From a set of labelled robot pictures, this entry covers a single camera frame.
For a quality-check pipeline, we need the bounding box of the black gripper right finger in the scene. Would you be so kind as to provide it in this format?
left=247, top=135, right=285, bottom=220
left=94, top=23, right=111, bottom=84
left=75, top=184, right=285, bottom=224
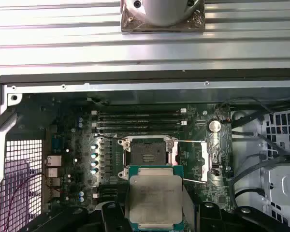
left=192, top=202, right=290, bottom=232

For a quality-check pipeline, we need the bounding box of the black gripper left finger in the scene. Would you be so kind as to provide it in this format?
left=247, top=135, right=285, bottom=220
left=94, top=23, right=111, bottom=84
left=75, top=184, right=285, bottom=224
left=26, top=202, right=132, bottom=232

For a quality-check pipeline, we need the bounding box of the thin wire locking lever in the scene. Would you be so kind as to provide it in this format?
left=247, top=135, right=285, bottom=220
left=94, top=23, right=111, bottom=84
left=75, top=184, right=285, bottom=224
left=93, top=133, right=120, bottom=141
left=182, top=178, right=207, bottom=184

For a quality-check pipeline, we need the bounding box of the CPU with silver top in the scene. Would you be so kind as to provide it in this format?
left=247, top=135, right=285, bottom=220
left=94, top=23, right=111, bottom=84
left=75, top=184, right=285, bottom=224
left=124, top=165, right=185, bottom=232

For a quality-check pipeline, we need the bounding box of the metal socket cover frame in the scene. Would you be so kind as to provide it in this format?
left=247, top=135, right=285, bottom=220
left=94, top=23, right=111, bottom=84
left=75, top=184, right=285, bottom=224
left=169, top=139, right=210, bottom=184

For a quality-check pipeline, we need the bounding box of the RAM slot with white clips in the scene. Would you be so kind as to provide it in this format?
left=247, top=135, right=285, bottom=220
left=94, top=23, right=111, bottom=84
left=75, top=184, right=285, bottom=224
left=91, top=108, right=187, bottom=116
left=92, top=190, right=118, bottom=199
left=91, top=121, right=188, bottom=128

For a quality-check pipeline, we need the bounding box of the CPU socket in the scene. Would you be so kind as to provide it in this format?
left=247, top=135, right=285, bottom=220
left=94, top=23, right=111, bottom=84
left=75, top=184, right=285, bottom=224
left=117, top=135, right=179, bottom=181

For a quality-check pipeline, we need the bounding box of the silver rear port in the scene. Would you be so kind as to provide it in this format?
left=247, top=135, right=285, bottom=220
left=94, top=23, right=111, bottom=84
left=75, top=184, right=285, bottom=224
left=46, top=168, right=59, bottom=179
left=45, top=155, right=63, bottom=168

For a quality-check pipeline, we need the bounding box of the silver perforated disk bay cage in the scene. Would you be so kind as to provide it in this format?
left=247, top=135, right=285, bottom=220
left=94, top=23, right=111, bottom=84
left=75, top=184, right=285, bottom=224
left=261, top=106, right=290, bottom=232

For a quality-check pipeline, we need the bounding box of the round silver coin battery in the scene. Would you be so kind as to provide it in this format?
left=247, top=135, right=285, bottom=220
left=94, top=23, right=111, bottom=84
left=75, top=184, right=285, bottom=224
left=208, top=119, right=222, bottom=133

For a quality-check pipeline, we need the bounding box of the green motherboard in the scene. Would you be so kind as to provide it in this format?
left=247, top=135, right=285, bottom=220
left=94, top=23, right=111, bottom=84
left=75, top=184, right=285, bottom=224
left=19, top=93, right=232, bottom=218

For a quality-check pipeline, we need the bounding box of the black and silver PC case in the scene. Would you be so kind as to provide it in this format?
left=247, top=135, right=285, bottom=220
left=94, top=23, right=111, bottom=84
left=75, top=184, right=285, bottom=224
left=0, top=67, right=290, bottom=232

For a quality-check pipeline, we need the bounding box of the black wire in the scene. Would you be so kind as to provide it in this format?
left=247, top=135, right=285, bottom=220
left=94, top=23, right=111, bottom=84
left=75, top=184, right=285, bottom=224
left=231, top=154, right=290, bottom=193
left=233, top=188, right=268, bottom=208

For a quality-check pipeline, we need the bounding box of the thin red wire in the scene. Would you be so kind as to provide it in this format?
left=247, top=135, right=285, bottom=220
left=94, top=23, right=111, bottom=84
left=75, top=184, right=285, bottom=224
left=3, top=172, right=64, bottom=230

